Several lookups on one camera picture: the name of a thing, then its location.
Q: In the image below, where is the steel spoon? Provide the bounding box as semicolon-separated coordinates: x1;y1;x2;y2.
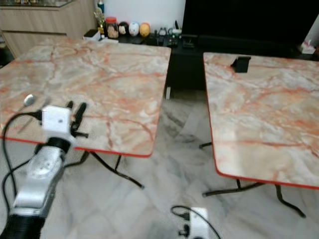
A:
7;94;35;125

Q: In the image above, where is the black metal table leg frame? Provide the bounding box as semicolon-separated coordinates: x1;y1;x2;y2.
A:
199;142;307;219
77;151;146;190

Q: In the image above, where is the black phone stand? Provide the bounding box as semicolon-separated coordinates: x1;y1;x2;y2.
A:
231;56;252;74

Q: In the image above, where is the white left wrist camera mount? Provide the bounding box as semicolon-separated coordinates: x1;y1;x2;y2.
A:
41;105;72;138

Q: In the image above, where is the black flat screen TV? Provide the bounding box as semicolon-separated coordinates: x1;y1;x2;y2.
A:
181;0;319;46

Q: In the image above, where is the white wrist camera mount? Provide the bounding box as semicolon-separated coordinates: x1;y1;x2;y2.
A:
189;207;210;239
41;105;72;138

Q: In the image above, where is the dark brown egg figure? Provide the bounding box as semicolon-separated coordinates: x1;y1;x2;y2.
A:
118;21;129;36

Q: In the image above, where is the small white green figurine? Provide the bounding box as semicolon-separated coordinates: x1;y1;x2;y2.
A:
169;21;182;41

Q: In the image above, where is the red lidded snack jar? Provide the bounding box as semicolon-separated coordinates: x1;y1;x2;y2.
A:
105;16;119;40

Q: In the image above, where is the dark TV console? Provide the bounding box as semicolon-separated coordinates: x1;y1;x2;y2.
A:
166;36;319;91

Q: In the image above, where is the white egg figure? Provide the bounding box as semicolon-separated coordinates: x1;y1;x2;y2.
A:
129;21;140;37

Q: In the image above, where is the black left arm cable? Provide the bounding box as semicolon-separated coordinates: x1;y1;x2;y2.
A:
0;111;44;200

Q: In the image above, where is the orange egg figure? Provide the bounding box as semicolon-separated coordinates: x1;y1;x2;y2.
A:
139;22;151;38

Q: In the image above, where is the small white box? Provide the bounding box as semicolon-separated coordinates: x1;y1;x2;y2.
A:
84;29;103;41

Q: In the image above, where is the small golden figurine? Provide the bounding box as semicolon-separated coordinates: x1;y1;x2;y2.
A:
96;12;106;34

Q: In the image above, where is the light wooden cabinet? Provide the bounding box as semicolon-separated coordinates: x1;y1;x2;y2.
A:
0;0;98;58

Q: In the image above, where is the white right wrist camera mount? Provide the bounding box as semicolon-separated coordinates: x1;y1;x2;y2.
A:
189;207;210;239

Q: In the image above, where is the black TV stand foot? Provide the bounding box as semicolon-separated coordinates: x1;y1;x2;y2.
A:
181;34;198;49

